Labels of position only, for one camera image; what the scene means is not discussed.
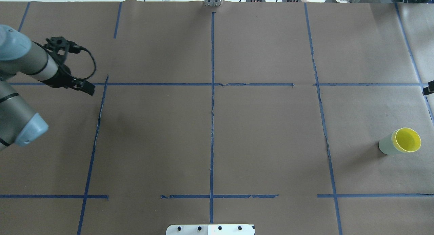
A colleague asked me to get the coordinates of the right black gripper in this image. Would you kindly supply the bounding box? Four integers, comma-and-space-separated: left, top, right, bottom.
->
422, 80, 434, 96

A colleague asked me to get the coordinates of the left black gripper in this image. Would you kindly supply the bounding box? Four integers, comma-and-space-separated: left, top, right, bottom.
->
42, 60, 96, 96

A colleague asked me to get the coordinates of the yellow plastic cup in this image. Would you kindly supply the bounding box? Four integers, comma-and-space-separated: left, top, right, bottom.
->
392, 128, 421, 153

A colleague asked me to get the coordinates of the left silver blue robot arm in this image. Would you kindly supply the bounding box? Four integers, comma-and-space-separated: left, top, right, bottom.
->
0, 24, 97, 150

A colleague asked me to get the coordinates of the green plastic cup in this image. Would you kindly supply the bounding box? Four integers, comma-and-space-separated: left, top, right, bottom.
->
378, 132, 400, 155

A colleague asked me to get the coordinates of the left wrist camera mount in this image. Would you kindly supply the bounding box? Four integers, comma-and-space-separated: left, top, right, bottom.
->
42, 37, 82, 65

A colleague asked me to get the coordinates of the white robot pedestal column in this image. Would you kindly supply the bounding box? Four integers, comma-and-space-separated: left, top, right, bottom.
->
166, 224, 256, 235

